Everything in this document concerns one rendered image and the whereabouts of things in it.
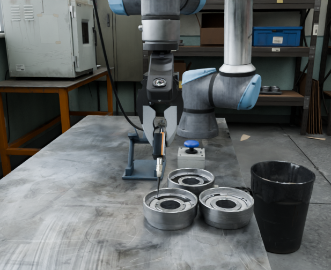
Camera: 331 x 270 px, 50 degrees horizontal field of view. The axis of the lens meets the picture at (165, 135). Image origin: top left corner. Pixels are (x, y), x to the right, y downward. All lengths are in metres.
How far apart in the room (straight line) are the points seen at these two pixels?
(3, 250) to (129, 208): 0.24
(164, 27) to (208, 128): 0.61
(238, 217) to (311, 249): 1.55
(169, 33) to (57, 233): 0.42
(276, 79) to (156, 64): 4.18
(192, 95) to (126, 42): 3.37
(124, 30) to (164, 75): 3.89
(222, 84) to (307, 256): 1.25
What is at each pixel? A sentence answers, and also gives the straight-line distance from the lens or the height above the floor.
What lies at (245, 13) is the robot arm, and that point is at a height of 1.21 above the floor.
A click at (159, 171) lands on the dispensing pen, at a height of 0.88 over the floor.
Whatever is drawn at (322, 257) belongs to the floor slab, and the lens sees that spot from 2.16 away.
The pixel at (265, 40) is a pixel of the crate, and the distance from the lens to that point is 4.26.
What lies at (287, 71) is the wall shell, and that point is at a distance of 4.84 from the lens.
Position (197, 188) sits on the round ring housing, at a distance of 0.75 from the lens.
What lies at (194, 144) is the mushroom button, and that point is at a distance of 0.92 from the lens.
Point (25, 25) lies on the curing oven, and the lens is 3.04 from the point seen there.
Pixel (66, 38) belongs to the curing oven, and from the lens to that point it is 2.92.
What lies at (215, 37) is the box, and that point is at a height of 1.10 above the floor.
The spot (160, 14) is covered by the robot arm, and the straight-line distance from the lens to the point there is 0.69.
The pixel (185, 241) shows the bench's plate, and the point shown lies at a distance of 0.64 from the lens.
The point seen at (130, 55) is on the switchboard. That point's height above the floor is 0.88.
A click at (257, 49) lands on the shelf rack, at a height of 0.98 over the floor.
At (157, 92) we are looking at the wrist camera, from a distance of 0.62.
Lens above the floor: 1.15
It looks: 16 degrees down
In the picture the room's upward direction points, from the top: straight up
